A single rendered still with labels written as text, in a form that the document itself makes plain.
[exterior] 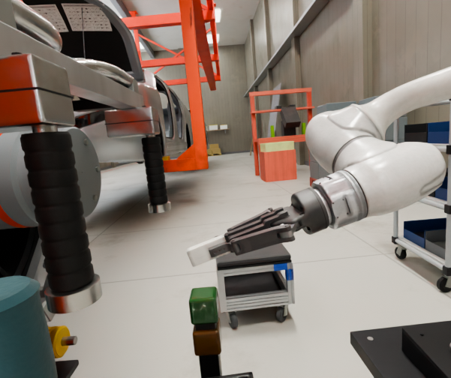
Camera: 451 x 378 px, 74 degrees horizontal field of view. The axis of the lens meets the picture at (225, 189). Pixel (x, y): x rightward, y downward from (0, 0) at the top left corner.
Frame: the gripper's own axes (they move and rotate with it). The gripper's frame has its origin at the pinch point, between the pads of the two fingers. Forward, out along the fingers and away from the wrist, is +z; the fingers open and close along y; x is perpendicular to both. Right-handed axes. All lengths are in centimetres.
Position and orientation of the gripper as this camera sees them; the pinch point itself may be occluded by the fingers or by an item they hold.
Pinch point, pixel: (208, 250)
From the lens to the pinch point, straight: 51.5
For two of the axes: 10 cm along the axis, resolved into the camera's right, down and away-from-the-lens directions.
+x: 3.5, 9.2, 1.7
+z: -9.3, 3.6, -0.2
